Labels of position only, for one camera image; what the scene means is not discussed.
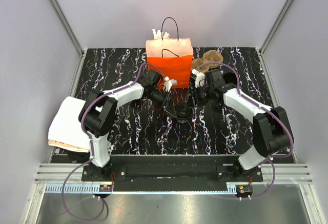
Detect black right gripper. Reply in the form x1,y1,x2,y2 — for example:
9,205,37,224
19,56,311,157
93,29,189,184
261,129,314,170
184,85,213,109

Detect brown cardboard cup carrier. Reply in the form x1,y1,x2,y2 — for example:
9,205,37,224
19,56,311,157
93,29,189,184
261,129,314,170
191,50,223,73

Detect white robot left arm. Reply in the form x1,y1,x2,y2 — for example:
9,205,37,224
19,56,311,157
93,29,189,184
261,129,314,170
78,70,177,181

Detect white napkin stack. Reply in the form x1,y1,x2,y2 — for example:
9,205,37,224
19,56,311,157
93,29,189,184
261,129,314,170
48,96,113,153

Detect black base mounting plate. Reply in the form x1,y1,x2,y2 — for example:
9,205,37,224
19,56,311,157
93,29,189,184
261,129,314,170
81,155,263,188

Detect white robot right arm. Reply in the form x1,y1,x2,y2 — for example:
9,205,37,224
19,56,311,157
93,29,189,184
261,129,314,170
185,69,294,181

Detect black coffee cup lid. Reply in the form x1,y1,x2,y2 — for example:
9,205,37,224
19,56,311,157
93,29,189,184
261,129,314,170
175,103,192,119

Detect grey slotted cable duct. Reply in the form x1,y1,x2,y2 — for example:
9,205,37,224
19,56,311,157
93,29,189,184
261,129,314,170
45,182,254,194

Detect orange paper bag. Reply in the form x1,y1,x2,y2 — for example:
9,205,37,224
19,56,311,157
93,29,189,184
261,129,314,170
146,29,193,88

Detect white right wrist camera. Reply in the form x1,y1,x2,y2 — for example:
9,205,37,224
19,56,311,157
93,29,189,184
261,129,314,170
191,69,206,88

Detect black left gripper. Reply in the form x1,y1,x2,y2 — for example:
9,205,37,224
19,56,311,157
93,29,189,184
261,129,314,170
147,89,177,119

